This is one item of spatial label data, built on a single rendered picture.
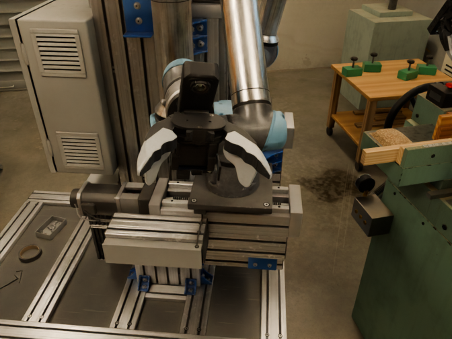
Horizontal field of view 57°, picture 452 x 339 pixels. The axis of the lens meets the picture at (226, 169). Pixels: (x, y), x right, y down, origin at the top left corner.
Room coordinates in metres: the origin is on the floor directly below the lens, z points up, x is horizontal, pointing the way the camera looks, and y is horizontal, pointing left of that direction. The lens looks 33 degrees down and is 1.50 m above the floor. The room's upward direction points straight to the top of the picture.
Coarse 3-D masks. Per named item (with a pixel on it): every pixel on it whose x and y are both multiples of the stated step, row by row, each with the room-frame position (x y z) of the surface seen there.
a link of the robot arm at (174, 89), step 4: (180, 80) 0.62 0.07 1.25; (172, 84) 0.62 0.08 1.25; (176, 84) 0.61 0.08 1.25; (172, 88) 0.61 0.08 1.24; (176, 88) 0.60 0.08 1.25; (168, 92) 0.61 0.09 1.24; (172, 92) 0.59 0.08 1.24; (176, 92) 0.59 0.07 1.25; (168, 96) 0.60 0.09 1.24; (172, 96) 0.59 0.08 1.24; (164, 100) 0.61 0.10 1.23; (168, 100) 0.59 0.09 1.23; (164, 104) 0.60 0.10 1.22
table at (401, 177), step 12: (408, 120) 1.24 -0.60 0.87; (372, 132) 1.11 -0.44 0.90; (408, 132) 1.11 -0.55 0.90; (420, 132) 1.11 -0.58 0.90; (432, 132) 1.11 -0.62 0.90; (372, 144) 1.06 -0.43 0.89; (384, 168) 0.98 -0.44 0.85; (396, 168) 0.93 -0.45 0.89; (408, 168) 0.91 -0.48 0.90; (420, 168) 0.92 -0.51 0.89; (432, 168) 0.93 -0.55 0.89; (444, 168) 0.94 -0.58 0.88; (396, 180) 0.92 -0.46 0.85; (408, 180) 0.91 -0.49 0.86; (420, 180) 0.92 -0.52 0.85; (432, 180) 0.93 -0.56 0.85
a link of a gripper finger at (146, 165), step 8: (152, 136) 0.45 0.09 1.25; (160, 136) 0.45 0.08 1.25; (168, 136) 0.45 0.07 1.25; (176, 136) 0.45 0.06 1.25; (144, 144) 0.43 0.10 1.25; (152, 144) 0.43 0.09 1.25; (160, 144) 0.43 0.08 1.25; (168, 144) 0.44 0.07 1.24; (176, 144) 0.45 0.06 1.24; (144, 152) 0.41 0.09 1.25; (152, 152) 0.41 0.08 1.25; (160, 152) 0.42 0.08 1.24; (168, 152) 0.46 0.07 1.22; (144, 160) 0.39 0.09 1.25; (152, 160) 0.40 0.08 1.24; (160, 160) 0.44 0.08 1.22; (144, 168) 0.38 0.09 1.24; (152, 168) 0.43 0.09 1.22; (152, 176) 0.43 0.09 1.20
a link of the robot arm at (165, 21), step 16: (160, 0) 0.90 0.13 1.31; (176, 0) 0.90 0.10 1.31; (160, 16) 0.90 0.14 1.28; (176, 16) 0.90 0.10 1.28; (160, 32) 0.91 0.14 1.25; (176, 32) 0.90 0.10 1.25; (160, 48) 0.91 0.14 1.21; (176, 48) 0.90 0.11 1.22; (192, 48) 0.94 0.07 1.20; (160, 64) 0.91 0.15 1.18; (160, 80) 0.92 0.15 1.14; (160, 96) 0.92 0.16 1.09; (160, 112) 0.90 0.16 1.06
